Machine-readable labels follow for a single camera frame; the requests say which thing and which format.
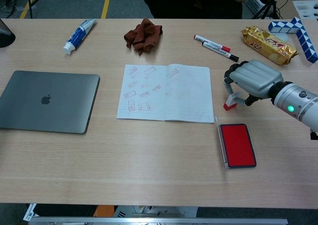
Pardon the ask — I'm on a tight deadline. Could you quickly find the black capped whiteboard marker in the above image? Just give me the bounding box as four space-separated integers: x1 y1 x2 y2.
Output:
202 41 240 63

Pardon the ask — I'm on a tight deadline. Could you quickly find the aluminium rail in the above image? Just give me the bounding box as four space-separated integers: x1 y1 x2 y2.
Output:
28 217 289 225

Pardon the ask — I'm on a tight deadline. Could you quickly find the small red white stamp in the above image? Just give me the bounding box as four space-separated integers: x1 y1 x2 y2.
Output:
223 92 240 111

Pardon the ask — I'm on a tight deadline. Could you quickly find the black rounded object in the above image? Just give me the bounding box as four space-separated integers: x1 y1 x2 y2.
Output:
0 18 16 48

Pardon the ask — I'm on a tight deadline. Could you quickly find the white round disc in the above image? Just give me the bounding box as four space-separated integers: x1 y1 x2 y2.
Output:
275 32 290 43

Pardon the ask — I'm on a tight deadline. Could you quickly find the brown crumpled cloth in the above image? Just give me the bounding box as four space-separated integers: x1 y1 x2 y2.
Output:
123 18 163 57

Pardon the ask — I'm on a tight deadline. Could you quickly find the blue white toothpaste tube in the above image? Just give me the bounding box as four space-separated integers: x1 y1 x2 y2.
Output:
63 18 97 56

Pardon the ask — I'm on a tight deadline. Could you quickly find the red capped whiteboard marker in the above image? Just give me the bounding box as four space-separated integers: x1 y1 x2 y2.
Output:
193 34 231 53

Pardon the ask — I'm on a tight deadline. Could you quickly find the red ink pad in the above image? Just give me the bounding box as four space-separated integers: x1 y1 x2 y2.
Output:
214 115 257 170

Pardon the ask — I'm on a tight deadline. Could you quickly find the person in black clothes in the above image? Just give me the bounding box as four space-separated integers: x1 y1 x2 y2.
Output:
136 0 255 19

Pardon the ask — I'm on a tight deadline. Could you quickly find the orange object under table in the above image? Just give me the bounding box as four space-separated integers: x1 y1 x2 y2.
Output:
93 205 115 218

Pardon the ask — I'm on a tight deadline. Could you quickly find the white label sheet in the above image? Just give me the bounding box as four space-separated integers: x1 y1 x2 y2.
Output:
23 203 38 222

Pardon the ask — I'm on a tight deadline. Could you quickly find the cardboard box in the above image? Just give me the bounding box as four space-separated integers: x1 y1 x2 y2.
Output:
275 0 318 19

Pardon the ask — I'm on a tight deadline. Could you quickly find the blue white snake puzzle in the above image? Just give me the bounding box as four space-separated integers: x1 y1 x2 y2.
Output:
268 16 318 64

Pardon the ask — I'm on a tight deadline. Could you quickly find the black tripod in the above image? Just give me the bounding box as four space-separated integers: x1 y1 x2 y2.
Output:
251 0 284 19
24 0 83 19

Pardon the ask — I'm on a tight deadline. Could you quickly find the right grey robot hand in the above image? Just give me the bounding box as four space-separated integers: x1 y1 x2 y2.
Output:
223 59 284 108

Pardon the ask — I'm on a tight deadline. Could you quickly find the gold snack package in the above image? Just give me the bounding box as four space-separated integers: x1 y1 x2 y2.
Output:
241 25 298 66

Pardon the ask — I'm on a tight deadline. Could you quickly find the grey laptop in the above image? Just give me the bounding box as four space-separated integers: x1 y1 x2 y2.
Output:
0 70 101 135

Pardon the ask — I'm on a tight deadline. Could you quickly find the white plastic basket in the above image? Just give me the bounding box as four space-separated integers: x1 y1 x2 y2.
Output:
244 0 266 13

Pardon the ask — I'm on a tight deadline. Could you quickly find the open lined notebook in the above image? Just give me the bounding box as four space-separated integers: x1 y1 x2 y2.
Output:
116 64 215 124

